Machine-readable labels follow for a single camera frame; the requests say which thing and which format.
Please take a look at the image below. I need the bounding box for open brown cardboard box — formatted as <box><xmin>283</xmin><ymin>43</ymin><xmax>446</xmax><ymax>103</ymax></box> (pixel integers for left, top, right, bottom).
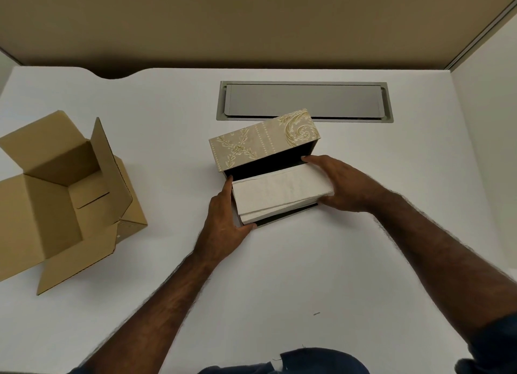
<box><xmin>0</xmin><ymin>110</ymin><xmax>148</xmax><ymax>296</ymax></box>

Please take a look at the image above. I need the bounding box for person's left forearm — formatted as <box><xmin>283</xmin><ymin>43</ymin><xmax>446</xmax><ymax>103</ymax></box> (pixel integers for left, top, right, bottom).
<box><xmin>80</xmin><ymin>253</ymin><xmax>221</xmax><ymax>374</ymax></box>

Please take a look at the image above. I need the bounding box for dark blue shirt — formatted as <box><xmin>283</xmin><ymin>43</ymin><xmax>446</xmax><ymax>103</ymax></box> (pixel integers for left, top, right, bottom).
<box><xmin>198</xmin><ymin>312</ymin><xmax>517</xmax><ymax>374</ymax></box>

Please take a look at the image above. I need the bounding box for white tissue stack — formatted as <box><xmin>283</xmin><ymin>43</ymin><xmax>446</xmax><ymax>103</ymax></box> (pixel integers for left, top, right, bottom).
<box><xmin>232</xmin><ymin>162</ymin><xmax>335</xmax><ymax>225</ymax></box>

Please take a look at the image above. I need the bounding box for beige desk partition panel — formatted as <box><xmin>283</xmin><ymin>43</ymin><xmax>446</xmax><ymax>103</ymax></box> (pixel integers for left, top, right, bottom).
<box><xmin>0</xmin><ymin>0</ymin><xmax>517</xmax><ymax>79</ymax></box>

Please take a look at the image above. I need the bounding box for aluminium partition trim strip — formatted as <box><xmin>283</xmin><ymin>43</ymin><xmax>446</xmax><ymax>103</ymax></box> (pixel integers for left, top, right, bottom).
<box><xmin>444</xmin><ymin>0</ymin><xmax>517</xmax><ymax>71</ymax></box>

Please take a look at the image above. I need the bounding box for person's left hand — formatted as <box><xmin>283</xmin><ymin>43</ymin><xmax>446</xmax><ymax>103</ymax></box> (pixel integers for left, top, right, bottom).
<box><xmin>193</xmin><ymin>175</ymin><xmax>258</xmax><ymax>265</ymax></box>

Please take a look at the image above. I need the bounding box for person's right hand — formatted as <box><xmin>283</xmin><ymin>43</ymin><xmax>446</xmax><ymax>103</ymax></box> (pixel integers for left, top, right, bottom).
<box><xmin>301</xmin><ymin>155</ymin><xmax>389</xmax><ymax>214</ymax></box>

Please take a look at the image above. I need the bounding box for person's right forearm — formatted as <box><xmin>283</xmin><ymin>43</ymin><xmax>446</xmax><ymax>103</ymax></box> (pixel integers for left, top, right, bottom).
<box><xmin>372</xmin><ymin>192</ymin><xmax>517</xmax><ymax>344</ymax></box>

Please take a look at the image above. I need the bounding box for beige ornate tissue box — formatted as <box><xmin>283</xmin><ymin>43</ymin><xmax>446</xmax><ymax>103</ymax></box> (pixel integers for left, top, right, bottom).
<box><xmin>208</xmin><ymin>108</ymin><xmax>322</xmax><ymax>228</ymax></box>

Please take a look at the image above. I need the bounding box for grey desk cable tray cover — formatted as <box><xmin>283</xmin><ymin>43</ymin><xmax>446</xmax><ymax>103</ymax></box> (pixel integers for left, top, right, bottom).
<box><xmin>216</xmin><ymin>81</ymin><xmax>394</xmax><ymax>123</ymax></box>

